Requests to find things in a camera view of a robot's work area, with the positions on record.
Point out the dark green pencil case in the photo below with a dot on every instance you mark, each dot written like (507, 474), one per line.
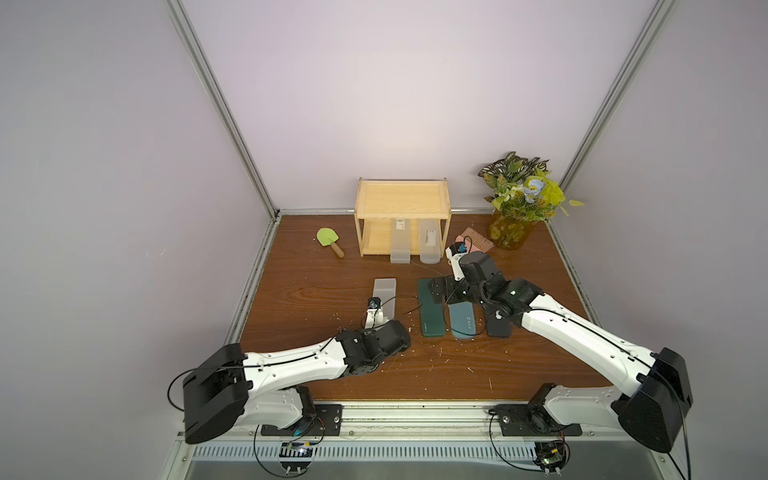
(430, 311)

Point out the left small circuit board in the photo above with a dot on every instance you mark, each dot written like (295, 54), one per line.
(295, 458)

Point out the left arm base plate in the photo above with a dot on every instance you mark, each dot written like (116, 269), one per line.
(326, 420)

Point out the pink hand brush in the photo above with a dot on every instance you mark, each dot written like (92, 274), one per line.
(474, 241)

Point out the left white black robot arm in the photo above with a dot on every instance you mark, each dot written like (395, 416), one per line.
(233, 387)

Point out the green shovel wooden handle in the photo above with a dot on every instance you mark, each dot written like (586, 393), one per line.
(327, 237)

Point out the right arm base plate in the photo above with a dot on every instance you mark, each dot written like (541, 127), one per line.
(531, 418)

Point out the right small circuit board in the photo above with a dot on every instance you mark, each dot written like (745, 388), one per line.
(552, 456)

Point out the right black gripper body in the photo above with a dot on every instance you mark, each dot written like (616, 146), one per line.
(453, 288)

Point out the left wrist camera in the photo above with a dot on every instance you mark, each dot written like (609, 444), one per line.
(374, 314)

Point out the artificial plant in glass vase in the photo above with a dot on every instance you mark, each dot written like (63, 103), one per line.
(522, 195)

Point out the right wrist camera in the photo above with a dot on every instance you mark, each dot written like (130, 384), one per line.
(454, 253)

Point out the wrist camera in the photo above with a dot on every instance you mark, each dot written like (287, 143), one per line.
(374, 314)
(454, 253)

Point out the small circuit board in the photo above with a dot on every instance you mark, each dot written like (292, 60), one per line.
(552, 456)
(295, 458)

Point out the dark grey pencil case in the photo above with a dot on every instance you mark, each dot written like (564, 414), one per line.
(495, 327)

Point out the clear pencil case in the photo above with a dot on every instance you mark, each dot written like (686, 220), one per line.
(385, 290)
(400, 243)
(429, 241)

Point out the aluminium front rail frame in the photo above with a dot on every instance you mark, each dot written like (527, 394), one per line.
(422, 440)

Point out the wooden two-tier shelf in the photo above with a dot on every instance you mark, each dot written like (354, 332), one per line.
(380, 202)

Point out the light teal pencil case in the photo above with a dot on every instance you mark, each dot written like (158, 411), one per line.
(462, 320)

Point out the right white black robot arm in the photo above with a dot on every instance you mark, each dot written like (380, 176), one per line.
(649, 395)

